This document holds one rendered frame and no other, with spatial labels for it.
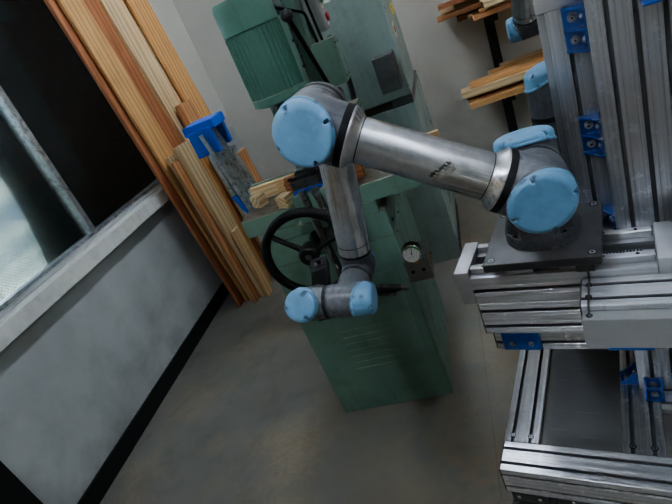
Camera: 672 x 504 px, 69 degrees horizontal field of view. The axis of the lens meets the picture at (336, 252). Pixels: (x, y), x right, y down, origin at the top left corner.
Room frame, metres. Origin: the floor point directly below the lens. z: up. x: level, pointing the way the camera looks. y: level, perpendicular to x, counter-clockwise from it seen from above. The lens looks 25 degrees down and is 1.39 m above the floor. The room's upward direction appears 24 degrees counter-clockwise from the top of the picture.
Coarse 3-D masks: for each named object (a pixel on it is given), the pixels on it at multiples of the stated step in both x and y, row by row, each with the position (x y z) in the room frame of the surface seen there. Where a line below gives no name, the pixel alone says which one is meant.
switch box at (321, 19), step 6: (300, 0) 1.85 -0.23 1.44; (312, 0) 1.84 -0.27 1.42; (318, 0) 1.85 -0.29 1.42; (306, 6) 1.85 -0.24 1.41; (312, 6) 1.84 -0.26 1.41; (318, 6) 1.84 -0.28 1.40; (324, 6) 1.92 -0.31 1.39; (306, 12) 1.85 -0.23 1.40; (312, 12) 1.85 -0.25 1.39; (318, 12) 1.84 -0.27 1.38; (324, 12) 1.88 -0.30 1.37; (318, 18) 1.84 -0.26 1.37; (324, 18) 1.84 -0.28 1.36; (312, 24) 1.85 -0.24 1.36; (318, 24) 1.84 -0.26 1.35; (324, 24) 1.84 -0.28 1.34; (330, 24) 1.91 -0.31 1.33; (324, 30) 1.84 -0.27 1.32
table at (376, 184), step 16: (368, 176) 1.47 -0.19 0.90; (384, 176) 1.41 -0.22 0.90; (368, 192) 1.42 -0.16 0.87; (384, 192) 1.40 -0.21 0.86; (256, 208) 1.64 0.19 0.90; (272, 208) 1.56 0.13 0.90; (288, 208) 1.50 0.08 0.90; (256, 224) 1.54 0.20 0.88; (288, 224) 1.50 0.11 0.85; (304, 224) 1.39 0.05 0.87
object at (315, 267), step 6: (318, 258) 1.16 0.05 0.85; (324, 258) 1.16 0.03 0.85; (312, 264) 1.16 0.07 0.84; (318, 264) 1.15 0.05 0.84; (324, 264) 1.14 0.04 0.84; (312, 270) 1.15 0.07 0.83; (318, 270) 1.14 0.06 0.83; (324, 270) 1.13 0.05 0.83; (312, 276) 1.13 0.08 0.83; (318, 276) 1.12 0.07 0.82; (324, 276) 1.11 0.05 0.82; (330, 276) 1.13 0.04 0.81; (312, 282) 1.12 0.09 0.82; (318, 282) 1.11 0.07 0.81; (324, 282) 1.10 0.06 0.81; (330, 282) 1.11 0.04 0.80
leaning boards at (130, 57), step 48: (48, 0) 2.85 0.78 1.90; (96, 0) 3.20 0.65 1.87; (144, 0) 3.60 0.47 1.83; (96, 48) 2.92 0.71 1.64; (144, 48) 3.39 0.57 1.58; (144, 96) 3.11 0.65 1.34; (192, 96) 3.52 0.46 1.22; (144, 144) 2.87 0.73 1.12; (192, 192) 2.80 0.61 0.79; (240, 240) 2.80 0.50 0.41; (240, 288) 2.84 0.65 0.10
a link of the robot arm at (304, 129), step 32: (320, 96) 0.88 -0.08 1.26; (288, 128) 0.85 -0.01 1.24; (320, 128) 0.83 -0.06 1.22; (352, 128) 0.83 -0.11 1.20; (384, 128) 0.84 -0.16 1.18; (288, 160) 0.86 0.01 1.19; (320, 160) 0.83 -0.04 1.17; (352, 160) 0.85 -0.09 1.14; (384, 160) 0.82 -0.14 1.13; (416, 160) 0.80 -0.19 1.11; (448, 160) 0.79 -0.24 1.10; (480, 160) 0.78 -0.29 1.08; (512, 160) 0.76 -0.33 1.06; (544, 160) 0.76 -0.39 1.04; (480, 192) 0.77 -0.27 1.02; (512, 192) 0.73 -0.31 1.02; (544, 192) 0.71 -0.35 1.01; (576, 192) 0.70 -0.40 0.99; (544, 224) 0.72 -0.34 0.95
